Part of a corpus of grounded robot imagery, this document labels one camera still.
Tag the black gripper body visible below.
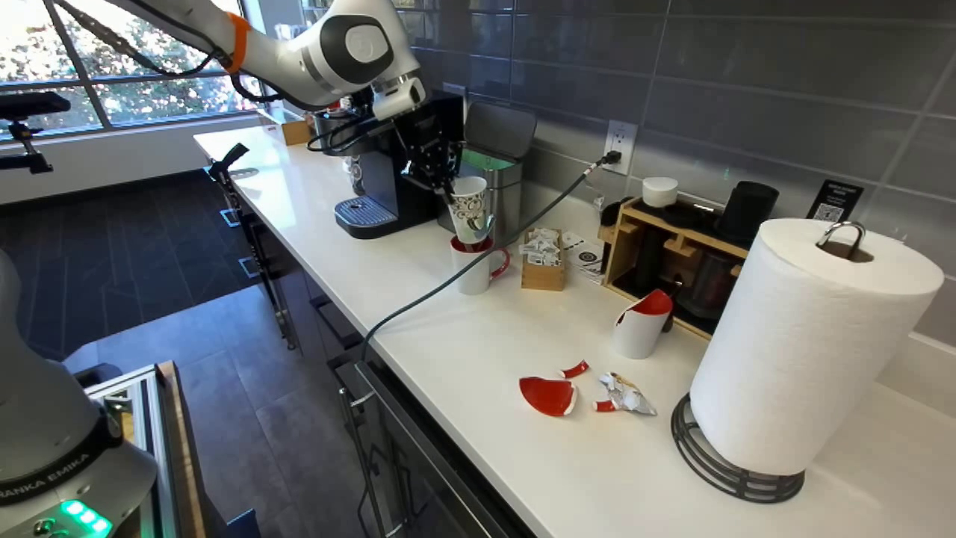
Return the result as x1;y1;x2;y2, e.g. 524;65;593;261
395;106;463;183

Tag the white mug with red interior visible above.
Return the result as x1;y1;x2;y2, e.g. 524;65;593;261
447;234;516;297

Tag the small white cup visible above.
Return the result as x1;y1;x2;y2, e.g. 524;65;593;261
638;174;681;209

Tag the large red mug shard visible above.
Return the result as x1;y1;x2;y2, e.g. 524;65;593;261
516;373;580;421

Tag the broken white and red mug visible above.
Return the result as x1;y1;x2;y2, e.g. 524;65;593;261
610;288;678;361

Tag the stainless steel box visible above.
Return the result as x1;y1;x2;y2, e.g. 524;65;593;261
456;147;524;242

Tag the black Keurig coffee machine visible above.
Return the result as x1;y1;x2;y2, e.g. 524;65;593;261
330;86;466;242

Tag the small wooden sugar packet box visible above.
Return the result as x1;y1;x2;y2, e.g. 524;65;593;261
520;224;584;292

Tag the dark wood counter cabinet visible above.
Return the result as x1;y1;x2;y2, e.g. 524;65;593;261
232;183;541;538

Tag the wooden countertop organizer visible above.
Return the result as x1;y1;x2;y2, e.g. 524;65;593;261
599;195;753;337

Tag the black tripod beside counter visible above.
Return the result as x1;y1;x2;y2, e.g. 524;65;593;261
202;141;296;346

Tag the large glass window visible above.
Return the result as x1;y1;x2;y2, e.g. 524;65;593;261
0;0;263;141

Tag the black box on organizer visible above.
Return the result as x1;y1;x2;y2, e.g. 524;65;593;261
717;179;781;252

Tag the small black framed sign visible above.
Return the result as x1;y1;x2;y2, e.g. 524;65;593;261
804;176;865;224

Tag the white paper towel roll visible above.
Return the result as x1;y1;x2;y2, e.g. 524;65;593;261
686;219;946;479

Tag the long dark power cable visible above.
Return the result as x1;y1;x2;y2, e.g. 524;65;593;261
324;147;623;369

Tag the white wall power outlet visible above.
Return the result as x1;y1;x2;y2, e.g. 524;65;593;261
604;116;638;174

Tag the aluminium frame robot cart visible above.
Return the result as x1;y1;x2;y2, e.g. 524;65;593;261
82;360;211;538

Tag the black camera stand by window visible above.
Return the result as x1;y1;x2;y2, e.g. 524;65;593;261
0;89;73;176

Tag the black wire paper towel holder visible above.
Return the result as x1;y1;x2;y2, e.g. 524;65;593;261
668;219;877;506

